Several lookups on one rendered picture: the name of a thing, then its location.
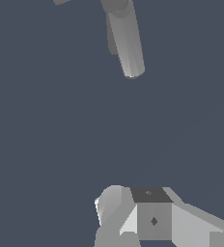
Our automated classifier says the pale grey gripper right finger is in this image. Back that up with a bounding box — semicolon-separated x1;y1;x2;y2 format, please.
119;186;224;247

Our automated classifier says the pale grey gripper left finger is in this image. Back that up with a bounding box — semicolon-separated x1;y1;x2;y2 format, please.
94;184;139;247

